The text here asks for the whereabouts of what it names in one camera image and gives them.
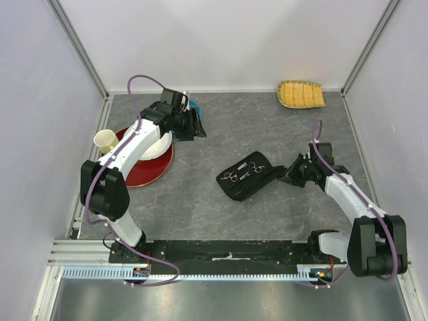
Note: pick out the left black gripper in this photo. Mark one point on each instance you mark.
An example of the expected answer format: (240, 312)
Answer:
(195, 128)

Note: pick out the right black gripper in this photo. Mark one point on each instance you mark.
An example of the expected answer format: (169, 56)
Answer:
(291, 174)

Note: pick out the silver scissors with black blades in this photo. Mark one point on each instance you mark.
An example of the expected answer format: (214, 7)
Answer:
(253, 168)

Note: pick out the black zipper tool case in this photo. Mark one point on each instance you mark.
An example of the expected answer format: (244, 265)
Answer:
(242, 190)

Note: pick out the silver thinning scissors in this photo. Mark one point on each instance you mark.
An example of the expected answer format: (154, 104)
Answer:
(232, 175)

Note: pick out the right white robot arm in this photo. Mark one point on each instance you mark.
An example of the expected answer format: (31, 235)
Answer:
(377, 243)

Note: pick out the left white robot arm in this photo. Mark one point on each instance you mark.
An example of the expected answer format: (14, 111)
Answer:
(103, 190)

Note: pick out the teal dotted plate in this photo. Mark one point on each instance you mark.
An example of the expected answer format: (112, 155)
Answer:
(194, 105)

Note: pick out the white paper plate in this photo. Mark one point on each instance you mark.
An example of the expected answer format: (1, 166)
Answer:
(158, 148)

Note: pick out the red round plate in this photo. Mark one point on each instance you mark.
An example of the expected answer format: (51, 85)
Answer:
(147, 171)

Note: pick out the woven bamboo basket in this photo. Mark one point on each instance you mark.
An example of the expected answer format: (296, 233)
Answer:
(297, 94)

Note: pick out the cream yellow mug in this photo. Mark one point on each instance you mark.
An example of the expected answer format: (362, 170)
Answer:
(105, 140)

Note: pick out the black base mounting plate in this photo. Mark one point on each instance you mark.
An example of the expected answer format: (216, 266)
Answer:
(222, 257)

